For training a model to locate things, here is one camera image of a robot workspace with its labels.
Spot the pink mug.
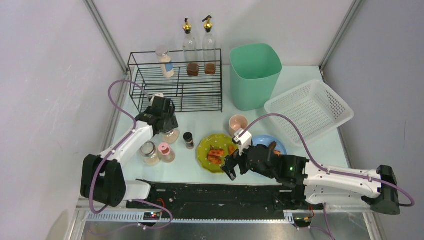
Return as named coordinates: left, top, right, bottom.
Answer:
left=229, top=114, right=249, bottom=137

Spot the round glass jar silver lid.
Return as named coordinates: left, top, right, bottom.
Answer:
left=140, top=141, right=161, bottom=166

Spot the small black cap spice bottle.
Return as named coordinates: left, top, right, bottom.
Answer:
left=183, top=132, right=195, bottom=150

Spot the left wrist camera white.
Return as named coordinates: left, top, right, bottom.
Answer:
left=149, top=92, right=164, bottom=102

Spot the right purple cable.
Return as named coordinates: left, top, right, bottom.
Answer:
left=243, top=113, right=416, bottom=208

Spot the blue plate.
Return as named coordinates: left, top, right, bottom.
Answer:
left=252, top=135, right=288, bottom=155

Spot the purple cable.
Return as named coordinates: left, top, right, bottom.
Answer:
left=243, top=113, right=416, bottom=208
left=88, top=79, right=174, bottom=230

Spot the oil bottle gold spout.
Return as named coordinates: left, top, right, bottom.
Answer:
left=183, top=17, right=199, bottom=77
left=202, top=15, right=217, bottom=75

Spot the white plastic basket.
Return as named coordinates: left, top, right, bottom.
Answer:
left=264, top=79, right=354, bottom=143

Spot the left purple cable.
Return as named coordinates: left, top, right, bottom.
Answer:
left=88, top=79, right=174, bottom=230

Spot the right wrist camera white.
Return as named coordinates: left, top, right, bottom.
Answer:
left=232, top=128, right=252, bottom=156

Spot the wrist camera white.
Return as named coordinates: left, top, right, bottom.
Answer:
left=232, top=128, right=252, bottom=156
left=149, top=92, right=164, bottom=102

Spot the pink lid spice shaker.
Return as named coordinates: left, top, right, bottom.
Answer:
left=157, top=142, right=176, bottom=163

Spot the orange chicken wing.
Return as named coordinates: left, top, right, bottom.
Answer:
left=207, top=145, right=225, bottom=158
left=207, top=155, right=222, bottom=165

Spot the brown fried food piece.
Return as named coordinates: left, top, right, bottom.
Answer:
left=228, top=144, right=237, bottom=155

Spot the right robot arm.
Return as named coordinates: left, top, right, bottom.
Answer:
left=221, top=144, right=401, bottom=215

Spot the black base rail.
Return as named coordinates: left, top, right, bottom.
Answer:
left=146, top=181, right=310, bottom=221

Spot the black wire rack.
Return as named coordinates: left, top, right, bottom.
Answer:
left=127, top=48, right=223, bottom=113

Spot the brown sea cucumber toy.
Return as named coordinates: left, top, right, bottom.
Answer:
left=268, top=141, right=277, bottom=152

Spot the green plastic bin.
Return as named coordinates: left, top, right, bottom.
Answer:
left=229, top=43, right=283, bottom=111

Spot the tall jar blue label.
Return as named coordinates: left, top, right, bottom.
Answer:
left=155, top=45, right=175, bottom=78

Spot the green dotted plate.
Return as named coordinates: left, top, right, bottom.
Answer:
left=196, top=133, right=238, bottom=174

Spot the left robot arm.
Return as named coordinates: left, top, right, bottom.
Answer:
left=80, top=94, right=179, bottom=209

